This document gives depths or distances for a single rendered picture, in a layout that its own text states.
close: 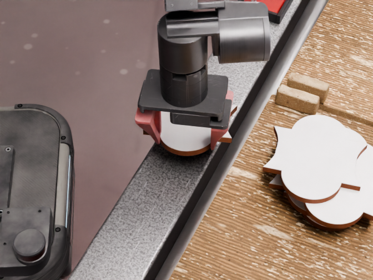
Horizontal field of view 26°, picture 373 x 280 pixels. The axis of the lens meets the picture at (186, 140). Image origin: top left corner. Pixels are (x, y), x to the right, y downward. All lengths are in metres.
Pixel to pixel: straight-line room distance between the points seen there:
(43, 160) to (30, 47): 0.73
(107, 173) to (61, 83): 0.39
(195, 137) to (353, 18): 0.36
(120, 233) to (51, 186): 0.93
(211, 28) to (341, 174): 0.24
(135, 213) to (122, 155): 1.26
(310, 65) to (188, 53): 0.33
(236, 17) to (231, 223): 0.26
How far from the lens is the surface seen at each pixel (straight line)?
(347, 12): 1.30
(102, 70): 2.54
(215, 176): 1.07
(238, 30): 0.91
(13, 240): 1.77
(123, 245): 1.01
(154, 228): 1.02
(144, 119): 1.00
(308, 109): 1.12
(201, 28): 0.91
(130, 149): 2.31
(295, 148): 1.01
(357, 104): 1.16
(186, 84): 0.94
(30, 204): 1.92
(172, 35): 0.90
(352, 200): 0.98
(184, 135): 1.06
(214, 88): 0.99
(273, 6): 1.30
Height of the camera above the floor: 1.76
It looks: 49 degrees down
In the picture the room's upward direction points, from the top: straight up
